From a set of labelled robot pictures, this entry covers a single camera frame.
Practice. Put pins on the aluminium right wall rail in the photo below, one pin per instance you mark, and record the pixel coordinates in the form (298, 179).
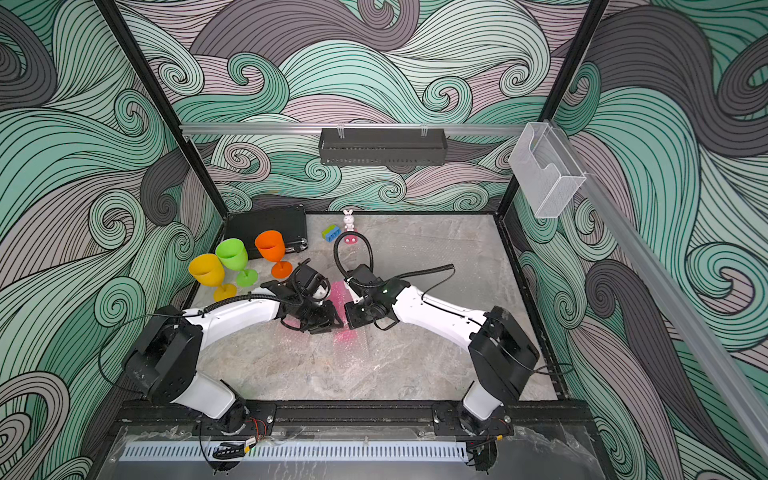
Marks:
(701, 254)

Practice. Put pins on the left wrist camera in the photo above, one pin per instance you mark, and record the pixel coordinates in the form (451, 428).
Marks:
(322, 291)

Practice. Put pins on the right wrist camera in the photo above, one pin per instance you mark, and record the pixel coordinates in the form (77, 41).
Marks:
(363, 281)

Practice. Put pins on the magenta wine glass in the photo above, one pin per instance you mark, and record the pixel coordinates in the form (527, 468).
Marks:
(339, 296)

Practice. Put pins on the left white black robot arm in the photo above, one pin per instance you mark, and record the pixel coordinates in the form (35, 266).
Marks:
(163, 361)

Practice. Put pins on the green plastic wine glass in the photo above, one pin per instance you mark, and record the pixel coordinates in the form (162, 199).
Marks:
(233, 255)

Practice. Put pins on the aluminium back wall rail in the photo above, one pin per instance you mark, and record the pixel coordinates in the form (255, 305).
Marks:
(243, 128)

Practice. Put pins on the green blue toy block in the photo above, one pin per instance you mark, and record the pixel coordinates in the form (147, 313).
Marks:
(331, 233)

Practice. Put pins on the black front mounting rail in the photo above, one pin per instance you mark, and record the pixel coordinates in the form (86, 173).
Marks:
(442, 414)

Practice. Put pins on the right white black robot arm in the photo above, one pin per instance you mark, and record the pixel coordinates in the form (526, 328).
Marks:
(502, 354)

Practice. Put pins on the white slotted cable duct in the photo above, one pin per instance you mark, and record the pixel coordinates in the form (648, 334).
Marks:
(302, 451)

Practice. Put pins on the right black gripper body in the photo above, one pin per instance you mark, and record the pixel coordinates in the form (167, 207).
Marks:
(361, 313)

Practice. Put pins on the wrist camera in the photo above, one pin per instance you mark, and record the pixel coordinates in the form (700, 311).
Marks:
(363, 281)
(322, 291)

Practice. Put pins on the aluminium wall rail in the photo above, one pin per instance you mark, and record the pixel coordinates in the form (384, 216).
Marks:
(243, 128)
(701, 254)

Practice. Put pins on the small bunny figurine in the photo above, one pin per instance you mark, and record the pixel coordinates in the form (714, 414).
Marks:
(348, 219)

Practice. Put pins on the black perforated wall tray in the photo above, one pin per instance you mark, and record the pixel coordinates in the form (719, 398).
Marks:
(382, 147)

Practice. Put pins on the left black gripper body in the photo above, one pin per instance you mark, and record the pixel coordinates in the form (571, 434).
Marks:
(315, 318)

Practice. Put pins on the clear plastic wall bin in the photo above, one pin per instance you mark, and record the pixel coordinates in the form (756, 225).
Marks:
(547, 168)

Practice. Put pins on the yellow wine glass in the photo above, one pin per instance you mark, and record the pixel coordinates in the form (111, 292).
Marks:
(208, 270)

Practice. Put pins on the orange plastic wine glass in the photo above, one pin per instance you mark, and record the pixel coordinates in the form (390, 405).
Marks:
(270, 244)

